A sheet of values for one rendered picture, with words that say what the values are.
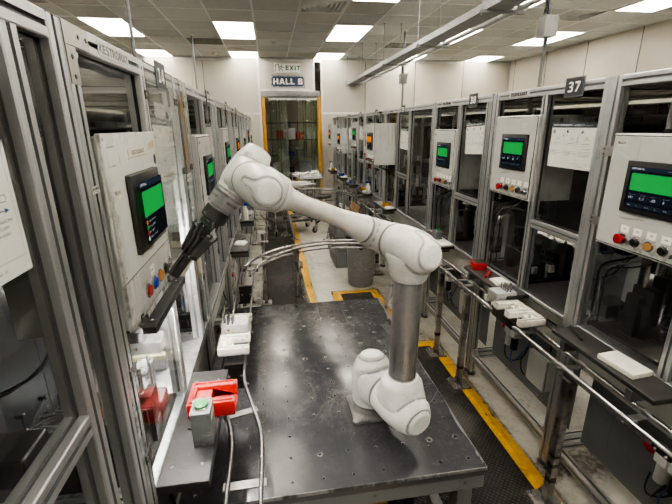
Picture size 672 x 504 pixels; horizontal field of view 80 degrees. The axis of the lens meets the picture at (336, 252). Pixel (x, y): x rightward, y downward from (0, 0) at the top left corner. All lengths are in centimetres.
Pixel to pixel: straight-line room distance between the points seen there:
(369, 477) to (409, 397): 30
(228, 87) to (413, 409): 898
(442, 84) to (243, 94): 469
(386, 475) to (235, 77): 909
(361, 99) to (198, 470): 932
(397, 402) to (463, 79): 988
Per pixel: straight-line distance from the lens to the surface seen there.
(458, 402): 307
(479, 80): 1111
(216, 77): 993
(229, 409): 149
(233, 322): 205
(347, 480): 158
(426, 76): 1056
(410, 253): 126
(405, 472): 162
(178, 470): 137
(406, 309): 138
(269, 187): 98
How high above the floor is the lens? 184
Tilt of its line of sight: 17 degrees down
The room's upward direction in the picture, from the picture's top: straight up
